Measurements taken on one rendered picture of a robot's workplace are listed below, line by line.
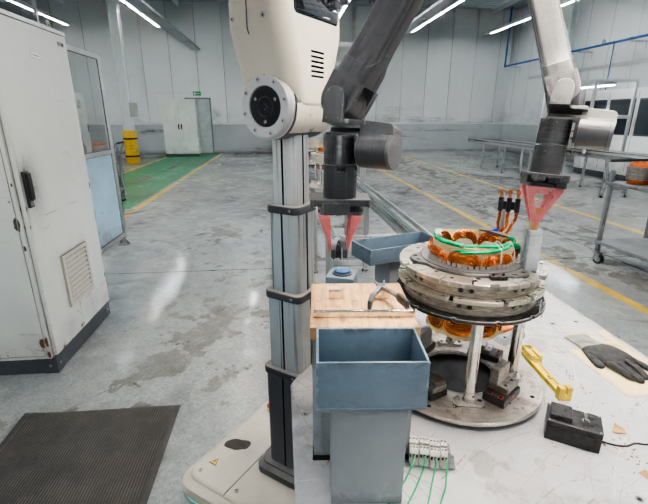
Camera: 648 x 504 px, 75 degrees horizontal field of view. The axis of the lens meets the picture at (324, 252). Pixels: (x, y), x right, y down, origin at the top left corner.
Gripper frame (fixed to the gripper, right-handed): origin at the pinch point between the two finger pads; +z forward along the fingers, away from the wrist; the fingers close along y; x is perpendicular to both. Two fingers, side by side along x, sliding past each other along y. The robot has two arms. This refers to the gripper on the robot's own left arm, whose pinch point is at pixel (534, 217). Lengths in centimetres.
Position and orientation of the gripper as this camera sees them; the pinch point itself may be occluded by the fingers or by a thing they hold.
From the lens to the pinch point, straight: 97.6
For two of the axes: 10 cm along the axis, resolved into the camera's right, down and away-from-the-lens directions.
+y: 1.7, -2.4, 9.6
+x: -9.8, -1.3, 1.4
